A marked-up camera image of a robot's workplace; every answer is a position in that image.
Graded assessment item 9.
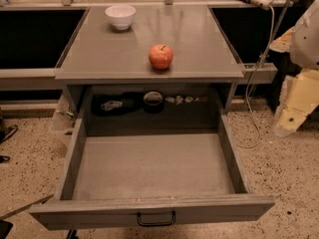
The black cable on floor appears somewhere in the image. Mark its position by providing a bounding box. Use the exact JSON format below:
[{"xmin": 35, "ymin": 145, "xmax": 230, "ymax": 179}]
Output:
[{"xmin": 0, "ymin": 123, "xmax": 19, "ymax": 164}]

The black cloth with grey item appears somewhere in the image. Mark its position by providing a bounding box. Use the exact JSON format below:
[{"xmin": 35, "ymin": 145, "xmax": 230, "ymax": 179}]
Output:
[{"xmin": 91, "ymin": 92, "xmax": 143, "ymax": 117}]

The black drawer handle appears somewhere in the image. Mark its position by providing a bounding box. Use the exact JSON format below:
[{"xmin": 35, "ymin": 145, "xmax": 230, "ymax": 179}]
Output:
[{"xmin": 137, "ymin": 211, "xmax": 175, "ymax": 227}]

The red apple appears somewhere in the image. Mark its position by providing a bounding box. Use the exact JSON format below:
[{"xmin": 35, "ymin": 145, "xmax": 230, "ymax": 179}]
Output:
[{"xmin": 149, "ymin": 44, "xmax": 173, "ymax": 70}]

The open grey top drawer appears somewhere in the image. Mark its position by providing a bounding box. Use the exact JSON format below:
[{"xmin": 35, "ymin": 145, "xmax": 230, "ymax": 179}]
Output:
[{"xmin": 29, "ymin": 89, "xmax": 276, "ymax": 231}]

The white ceramic bowl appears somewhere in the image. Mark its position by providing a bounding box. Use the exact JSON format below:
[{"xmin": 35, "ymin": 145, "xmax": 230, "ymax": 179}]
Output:
[{"xmin": 105, "ymin": 5, "xmax": 136, "ymax": 30}]

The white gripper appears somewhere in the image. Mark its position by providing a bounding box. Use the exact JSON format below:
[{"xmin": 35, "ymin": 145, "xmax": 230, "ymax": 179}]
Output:
[{"xmin": 270, "ymin": 0, "xmax": 319, "ymax": 136}]

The small pale scraps row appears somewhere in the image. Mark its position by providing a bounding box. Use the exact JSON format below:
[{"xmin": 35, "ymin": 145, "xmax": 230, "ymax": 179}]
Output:
[{"xmin": 164, "ymin": 95, "xmax": 207, "ymax": 106}]

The white cable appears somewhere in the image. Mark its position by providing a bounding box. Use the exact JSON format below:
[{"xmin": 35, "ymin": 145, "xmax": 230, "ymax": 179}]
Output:
[{"xmin": 236, "ymin": 4, "xmax": 276, "ymax": 149}]

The grey cabinet desk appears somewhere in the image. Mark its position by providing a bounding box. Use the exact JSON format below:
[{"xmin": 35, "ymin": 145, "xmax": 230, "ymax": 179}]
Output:
[{"xmin": 54, "ymin": 4, "xmax": 246, "ymax": 118}]

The black tape roll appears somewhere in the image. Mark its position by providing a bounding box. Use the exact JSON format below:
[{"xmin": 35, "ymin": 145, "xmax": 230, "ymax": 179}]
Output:
[{"xmin": 143, "ymin": 91, "xmax": 163, "ymax": 114}]

